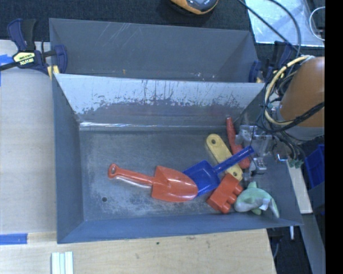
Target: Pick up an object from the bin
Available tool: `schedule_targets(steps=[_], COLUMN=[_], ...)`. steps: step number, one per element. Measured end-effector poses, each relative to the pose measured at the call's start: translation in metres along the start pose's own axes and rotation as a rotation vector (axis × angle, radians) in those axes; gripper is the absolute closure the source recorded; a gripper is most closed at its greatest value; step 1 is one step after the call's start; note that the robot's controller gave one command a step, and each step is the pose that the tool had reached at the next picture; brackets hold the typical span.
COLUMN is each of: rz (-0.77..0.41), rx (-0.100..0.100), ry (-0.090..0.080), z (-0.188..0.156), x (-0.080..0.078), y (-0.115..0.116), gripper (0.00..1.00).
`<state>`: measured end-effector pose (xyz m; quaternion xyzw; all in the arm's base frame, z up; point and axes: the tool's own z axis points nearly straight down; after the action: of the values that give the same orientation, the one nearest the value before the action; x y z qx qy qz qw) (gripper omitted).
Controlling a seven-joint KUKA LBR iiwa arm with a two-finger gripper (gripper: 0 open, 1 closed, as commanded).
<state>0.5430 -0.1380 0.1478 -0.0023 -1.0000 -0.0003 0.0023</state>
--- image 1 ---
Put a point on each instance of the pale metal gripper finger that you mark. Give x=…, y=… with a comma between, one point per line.
x=258, y=165
x=245, y=133

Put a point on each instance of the yellow flat toy tool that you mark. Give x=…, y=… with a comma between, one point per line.
x=220, y=150

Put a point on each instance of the pale green plush toy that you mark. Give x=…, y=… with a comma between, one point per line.
x=251, y=198

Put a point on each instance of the red toy rake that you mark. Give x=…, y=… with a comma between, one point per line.
x=224, y=194

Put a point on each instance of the blue toy shovel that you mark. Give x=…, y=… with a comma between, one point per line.
x=203, y=175

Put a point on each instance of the red toy shovel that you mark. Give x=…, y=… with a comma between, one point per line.
x=171, y=184

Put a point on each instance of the grey metal bin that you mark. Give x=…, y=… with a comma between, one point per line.
x=148, y=141

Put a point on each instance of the pale wood board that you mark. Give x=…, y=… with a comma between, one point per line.
x=25, y=141

